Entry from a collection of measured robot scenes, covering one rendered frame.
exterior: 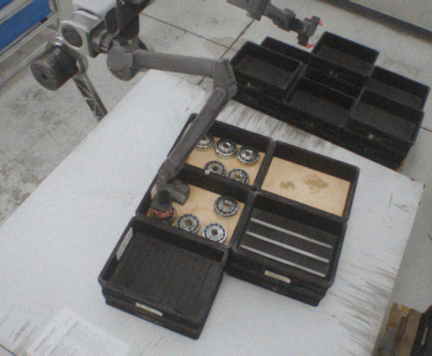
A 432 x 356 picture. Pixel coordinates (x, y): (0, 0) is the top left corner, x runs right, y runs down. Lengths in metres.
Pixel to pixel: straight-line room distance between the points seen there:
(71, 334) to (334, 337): 1.01
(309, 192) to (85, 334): 1.09
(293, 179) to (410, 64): 2.49
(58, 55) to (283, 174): 1.24
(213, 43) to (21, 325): 2.83
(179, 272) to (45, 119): 1.99
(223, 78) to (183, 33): 2.69
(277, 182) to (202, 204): 0.36
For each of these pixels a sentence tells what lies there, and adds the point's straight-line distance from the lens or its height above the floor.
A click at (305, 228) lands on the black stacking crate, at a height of 0.83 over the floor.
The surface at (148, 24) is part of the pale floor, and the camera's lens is 4.28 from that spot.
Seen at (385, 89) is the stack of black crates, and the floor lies 0.38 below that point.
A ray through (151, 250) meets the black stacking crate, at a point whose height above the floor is 0.83.
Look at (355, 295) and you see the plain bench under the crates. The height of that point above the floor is 0.70.
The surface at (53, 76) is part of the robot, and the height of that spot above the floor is 0.92.
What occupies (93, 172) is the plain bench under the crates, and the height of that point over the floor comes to 0.70.
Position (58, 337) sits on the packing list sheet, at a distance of 1.96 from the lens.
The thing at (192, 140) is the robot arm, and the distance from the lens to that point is 1.62.
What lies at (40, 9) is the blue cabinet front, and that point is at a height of 0.41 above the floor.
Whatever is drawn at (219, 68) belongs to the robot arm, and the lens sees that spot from 1.50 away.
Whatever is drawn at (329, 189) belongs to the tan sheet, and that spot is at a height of 0.83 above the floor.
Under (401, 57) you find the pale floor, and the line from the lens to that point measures 4.46.
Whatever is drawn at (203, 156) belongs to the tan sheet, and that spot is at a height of 0.83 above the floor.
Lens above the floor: 2.52
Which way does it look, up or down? 53 degrees down
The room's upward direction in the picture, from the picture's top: 8 degrees clockwise
